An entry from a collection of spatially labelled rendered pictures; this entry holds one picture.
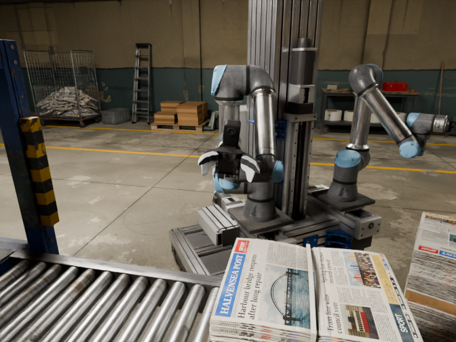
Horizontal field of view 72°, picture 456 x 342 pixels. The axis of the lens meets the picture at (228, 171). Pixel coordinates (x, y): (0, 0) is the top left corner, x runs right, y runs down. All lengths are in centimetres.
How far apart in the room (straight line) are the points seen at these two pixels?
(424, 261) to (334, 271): 66
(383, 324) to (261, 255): 29
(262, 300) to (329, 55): 720
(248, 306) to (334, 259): 26
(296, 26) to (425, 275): 112
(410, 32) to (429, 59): 69
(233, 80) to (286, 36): 38
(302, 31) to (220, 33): 638
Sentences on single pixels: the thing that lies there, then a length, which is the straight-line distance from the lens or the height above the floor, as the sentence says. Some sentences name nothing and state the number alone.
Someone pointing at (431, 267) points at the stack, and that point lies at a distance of 140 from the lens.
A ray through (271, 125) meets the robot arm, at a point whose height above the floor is 126.
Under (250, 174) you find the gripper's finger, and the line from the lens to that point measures 83.
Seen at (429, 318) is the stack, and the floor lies 55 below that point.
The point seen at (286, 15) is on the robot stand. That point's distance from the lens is 152.
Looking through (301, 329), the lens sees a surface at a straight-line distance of 64.
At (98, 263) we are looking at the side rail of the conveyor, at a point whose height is 80.
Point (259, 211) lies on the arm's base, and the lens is 138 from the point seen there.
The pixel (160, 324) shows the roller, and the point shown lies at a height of 80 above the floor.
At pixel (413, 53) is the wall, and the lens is 800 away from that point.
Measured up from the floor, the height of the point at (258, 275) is 103.
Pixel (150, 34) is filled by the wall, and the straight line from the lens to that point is 845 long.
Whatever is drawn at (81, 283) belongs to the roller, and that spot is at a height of 80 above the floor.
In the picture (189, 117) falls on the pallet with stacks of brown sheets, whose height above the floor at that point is 31.
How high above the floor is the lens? 148
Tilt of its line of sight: 19 degrees down
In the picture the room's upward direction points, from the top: straight up
